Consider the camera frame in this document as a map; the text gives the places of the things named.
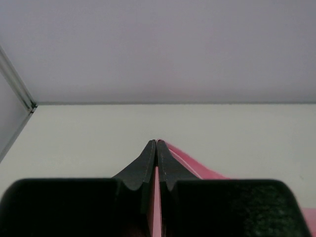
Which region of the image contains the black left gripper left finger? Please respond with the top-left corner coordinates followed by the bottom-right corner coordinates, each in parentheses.
top-left (113, 140), bottom-right (156, 237)

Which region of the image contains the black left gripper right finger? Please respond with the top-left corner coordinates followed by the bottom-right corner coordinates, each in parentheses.
top-left (157, 140), bottom-right (199, 237)

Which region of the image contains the pink t-shirt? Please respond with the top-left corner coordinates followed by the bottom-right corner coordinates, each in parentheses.
top-left (166, 143), bottom-right (316, 237)

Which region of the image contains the left aluminium frame post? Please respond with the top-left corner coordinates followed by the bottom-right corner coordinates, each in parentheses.
top-left (0, 47), bottom-right (37, 114)

